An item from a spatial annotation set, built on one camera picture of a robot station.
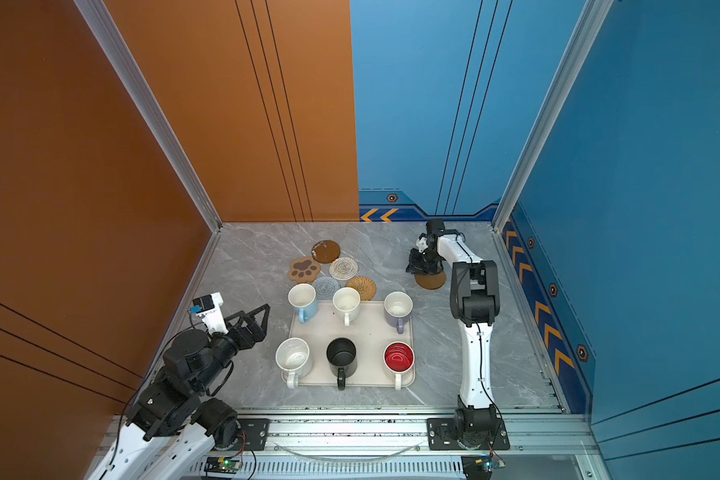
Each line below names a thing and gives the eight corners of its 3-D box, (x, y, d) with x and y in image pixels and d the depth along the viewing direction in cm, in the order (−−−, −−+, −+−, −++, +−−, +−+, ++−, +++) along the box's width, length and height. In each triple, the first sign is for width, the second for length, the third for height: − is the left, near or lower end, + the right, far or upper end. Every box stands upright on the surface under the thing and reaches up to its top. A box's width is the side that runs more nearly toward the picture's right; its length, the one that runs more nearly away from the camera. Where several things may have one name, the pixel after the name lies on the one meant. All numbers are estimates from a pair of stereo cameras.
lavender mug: (376, 327, 93) (377, 314, 87) (389, 301, 99) (391, 287, 93) (400, 338, 91) (403, 325, 84) (412, 311, 97) (415, 297, 90)
